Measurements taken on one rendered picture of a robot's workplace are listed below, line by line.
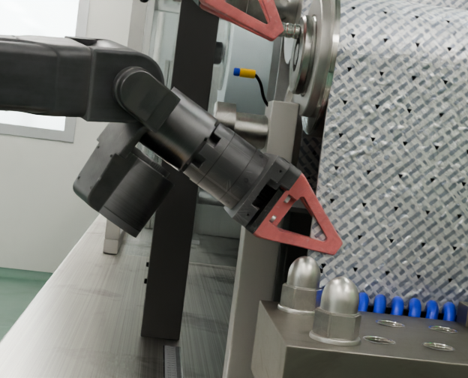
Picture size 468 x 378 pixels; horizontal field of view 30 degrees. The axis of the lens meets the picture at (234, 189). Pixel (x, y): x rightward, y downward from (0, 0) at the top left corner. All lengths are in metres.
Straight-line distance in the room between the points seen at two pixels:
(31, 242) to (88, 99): 5.77
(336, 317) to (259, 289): 0.26
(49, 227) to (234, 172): 5.69
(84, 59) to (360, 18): 0.26
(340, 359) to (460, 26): 0.36
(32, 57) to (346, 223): 0.31
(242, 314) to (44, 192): 5.57
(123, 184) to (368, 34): 0.25
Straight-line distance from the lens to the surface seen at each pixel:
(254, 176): 0.74
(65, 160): 6.36
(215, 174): 0.74
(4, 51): 0.67
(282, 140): 0.84
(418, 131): 0.79
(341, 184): 0.78
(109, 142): 0.74
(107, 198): 0.73
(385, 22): 0.80
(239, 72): 0.88
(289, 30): 0.83
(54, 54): 0.67
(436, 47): 0.80
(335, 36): 0.77
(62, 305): 1.26
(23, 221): 6.43
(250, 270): 0.85
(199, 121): 0.74
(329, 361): 0.59
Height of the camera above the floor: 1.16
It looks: 3 degrees down
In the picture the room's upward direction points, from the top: 7 degrees clockwise
